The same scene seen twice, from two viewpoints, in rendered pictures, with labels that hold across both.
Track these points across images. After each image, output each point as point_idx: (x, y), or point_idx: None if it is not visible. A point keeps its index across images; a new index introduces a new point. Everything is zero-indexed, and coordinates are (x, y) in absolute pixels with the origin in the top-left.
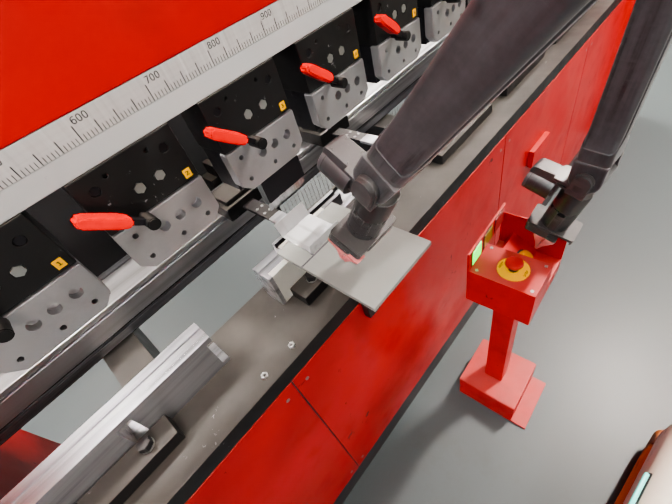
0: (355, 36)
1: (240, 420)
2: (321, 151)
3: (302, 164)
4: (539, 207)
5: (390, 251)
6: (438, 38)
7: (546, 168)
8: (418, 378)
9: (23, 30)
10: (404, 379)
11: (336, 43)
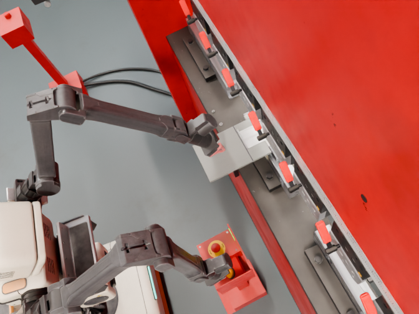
0: (284, 150)
1: (201, 101)
2: None
3: None
4: (226, 271)
5: (216, 163)
6: (331, 243)
7: (217, 258)
8: (260, 235)
9: (210, 7)
10: (253, 218)
11: (275, 136)
